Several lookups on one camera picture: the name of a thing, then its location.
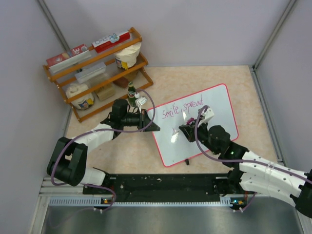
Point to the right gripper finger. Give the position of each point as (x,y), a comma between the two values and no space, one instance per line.
(189,134)
(188,125)

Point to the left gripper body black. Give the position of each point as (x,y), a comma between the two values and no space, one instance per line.
(130,120)

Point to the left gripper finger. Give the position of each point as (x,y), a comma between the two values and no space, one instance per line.
(151,128)
(144,119)

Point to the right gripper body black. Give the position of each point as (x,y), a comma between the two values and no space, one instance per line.
(203,132)

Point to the marker pen with magenta cap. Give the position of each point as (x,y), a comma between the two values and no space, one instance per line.
(178,130)

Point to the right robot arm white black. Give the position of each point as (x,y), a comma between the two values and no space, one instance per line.
(253,173)

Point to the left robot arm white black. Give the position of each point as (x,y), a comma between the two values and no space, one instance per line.
(68,161)

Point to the green glass bottle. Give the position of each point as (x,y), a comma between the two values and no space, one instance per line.
(131,94)

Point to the brown cardboard packet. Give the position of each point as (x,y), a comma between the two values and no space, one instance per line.
(105,92)

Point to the orange wooden shelf rack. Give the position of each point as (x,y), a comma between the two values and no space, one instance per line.
(137,73)

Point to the clear plastic box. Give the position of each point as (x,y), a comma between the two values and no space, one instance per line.
(90,72)

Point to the white paper bag upper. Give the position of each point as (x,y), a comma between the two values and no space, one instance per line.
(127,57)

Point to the red white long box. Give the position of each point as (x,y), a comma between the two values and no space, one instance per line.
(110,41)

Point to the red silver foil box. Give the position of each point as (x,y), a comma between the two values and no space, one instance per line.
(68,58)

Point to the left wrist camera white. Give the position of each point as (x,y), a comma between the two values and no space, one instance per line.
(140,100)

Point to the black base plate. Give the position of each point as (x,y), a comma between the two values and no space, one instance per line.
(170,187)

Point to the grey cable duct rail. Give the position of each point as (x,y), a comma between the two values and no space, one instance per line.
(104,202)

